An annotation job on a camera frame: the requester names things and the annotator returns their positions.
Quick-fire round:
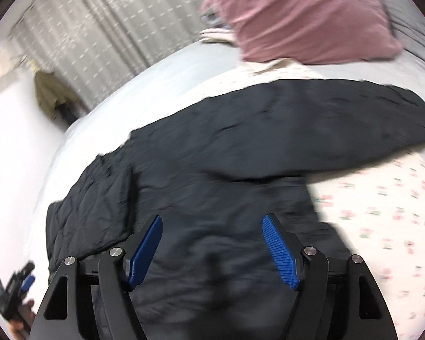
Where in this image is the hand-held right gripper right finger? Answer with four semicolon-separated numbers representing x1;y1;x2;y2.
262;213;399;340

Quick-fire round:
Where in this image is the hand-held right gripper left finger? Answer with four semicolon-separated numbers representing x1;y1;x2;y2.
33;214;163;340

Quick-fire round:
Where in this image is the black puffer jacket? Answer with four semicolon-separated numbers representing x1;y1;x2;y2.
45;80;425;340

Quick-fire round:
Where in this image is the person's left hand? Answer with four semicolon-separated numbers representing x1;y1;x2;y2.
8;300;36;338

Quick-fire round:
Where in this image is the white cherry print sheet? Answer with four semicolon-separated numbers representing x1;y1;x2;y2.
198;59;425;340

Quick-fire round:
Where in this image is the grey plush bed cover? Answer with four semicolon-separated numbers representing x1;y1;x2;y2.
32;39;425;227

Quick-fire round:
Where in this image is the olive green hanging jacket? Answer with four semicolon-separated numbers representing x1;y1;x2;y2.
33;70;81;125

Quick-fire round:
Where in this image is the grey star print curtain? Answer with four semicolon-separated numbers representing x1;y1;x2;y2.
9;0;213;111

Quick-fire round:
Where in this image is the folded pale cloth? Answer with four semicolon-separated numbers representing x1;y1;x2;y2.
199;5;242;47

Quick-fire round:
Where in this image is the pink velvet pillow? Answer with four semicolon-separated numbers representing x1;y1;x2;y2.
200;0;403;66

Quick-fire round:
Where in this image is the grey quilted blanket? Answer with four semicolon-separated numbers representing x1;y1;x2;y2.
373;0;425;66

